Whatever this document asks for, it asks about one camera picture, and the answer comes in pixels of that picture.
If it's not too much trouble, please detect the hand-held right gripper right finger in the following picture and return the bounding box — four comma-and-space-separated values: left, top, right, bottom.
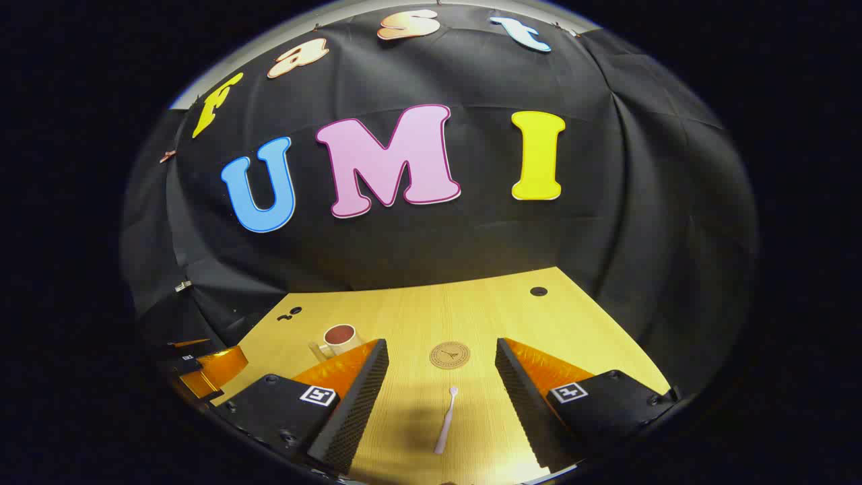
494, 337, 678, 474

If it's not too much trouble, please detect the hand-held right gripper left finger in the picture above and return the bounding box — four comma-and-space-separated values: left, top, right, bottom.
212, 338, 391, 474

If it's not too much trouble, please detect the beige cup with handle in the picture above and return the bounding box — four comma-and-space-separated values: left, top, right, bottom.
309, 323, 366, 362

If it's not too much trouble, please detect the light pink toothbrush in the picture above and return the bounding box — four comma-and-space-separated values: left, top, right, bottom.
434, 386, 459, 455

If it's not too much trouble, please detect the round wooden coaster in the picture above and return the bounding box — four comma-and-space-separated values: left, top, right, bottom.
430, 341, 471, 370

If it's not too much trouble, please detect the wooden desktop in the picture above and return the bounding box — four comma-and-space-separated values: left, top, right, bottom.
212, 267, 672, 485

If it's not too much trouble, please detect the black backdrop cloth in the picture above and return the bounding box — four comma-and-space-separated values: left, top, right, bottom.
120, 3, 760, 398

